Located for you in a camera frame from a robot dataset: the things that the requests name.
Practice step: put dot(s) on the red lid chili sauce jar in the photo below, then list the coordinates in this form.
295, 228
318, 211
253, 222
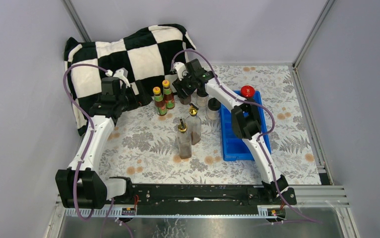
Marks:
247, 91

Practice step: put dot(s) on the yellow cap sauce bottle front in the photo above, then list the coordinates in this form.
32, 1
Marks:
159, 102

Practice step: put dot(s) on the black lid shaker jar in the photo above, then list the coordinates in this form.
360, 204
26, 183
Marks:
202, 101
213, 108

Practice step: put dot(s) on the black white checkered blanket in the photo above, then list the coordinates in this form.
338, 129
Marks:
146, 55

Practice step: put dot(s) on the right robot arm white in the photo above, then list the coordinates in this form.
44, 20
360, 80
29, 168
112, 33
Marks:
245, 121

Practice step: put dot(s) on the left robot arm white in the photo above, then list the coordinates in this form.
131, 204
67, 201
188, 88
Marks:
80, 184

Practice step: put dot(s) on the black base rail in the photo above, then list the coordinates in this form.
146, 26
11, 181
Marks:
201, 199

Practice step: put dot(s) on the yellow cap sauce bottle rear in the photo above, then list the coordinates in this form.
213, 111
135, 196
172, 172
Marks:
168, 95

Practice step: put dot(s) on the black lid shaker jar front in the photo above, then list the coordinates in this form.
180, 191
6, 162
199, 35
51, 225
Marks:
213, 108

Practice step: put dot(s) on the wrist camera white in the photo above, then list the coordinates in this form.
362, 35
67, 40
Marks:
180, 69
121, 74

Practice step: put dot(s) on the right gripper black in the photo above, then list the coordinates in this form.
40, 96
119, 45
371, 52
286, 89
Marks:
179, 85

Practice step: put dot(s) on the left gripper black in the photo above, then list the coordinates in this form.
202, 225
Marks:
142, 99

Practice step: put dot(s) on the glass oil bottle rear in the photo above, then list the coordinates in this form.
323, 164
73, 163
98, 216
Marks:
193, 122

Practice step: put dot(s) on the yellow cap sauce bottle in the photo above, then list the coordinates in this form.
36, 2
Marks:
168, 95
159, 102

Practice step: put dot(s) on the glass oil bottle front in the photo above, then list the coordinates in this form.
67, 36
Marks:
183, 140

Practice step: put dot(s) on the glass oil bottle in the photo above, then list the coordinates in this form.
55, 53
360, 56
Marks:
193, 122
183, 140

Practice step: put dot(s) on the floral tablecloth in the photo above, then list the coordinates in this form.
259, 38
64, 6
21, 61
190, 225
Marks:
143, 145

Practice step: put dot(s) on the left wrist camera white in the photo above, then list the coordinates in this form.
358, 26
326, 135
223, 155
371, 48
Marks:
121, 74

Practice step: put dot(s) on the white lid brown sauce jar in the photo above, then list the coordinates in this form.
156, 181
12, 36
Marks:
186, 100

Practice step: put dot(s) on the blue plastic divided bin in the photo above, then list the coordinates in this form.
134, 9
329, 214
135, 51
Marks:
233, 148

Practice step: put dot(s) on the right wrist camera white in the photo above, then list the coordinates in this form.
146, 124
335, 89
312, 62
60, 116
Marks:
180, 69

